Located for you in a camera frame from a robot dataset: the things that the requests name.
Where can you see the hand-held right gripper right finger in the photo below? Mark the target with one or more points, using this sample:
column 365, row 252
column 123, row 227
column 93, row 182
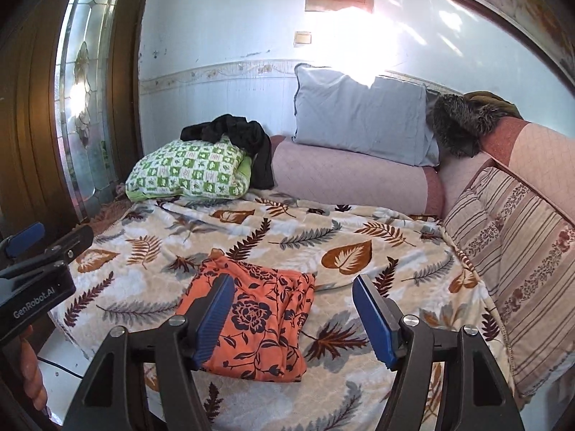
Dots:
column 375, row 323

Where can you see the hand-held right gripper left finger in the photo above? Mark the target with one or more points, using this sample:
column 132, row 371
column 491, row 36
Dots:
column 215, row 318

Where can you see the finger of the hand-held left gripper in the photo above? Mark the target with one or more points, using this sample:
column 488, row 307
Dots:
column 67, row 244
column 27, row 235

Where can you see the dark furry cloth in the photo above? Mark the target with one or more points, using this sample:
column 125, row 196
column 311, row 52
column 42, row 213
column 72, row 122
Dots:
column 458, row 125

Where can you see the person's left hand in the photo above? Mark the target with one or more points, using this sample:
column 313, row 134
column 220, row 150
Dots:
column 31, row 368

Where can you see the black garment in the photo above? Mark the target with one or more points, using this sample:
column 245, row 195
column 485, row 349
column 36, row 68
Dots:
column 238, row 134

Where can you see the leaf print fleece blanket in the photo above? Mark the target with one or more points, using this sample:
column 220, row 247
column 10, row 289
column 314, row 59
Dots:
column 314, row 233

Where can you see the olive cloth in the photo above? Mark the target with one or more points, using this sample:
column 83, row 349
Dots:
column 494, row 101

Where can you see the beige wall switch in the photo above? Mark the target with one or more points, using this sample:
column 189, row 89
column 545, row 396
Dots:
column 303, row 38

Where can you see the pink quilted sofa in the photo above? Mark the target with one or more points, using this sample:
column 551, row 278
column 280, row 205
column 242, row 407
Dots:
column 350, row 175

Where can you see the large striped floral cushion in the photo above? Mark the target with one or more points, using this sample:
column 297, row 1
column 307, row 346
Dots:
column 539, row 278

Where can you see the light blue pillow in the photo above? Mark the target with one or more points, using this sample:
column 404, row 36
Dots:
column 359, row 116

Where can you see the small striped floral cushion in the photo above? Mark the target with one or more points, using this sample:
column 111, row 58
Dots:
column 471, row 229

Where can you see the green checked pillow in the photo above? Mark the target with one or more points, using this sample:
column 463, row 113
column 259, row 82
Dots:
column 188, row 173

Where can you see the orange floral shirt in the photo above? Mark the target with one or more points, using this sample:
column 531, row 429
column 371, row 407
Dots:
column 269, row 314

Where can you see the wooden door with stained glass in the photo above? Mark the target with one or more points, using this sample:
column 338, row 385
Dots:
column 27, row 121

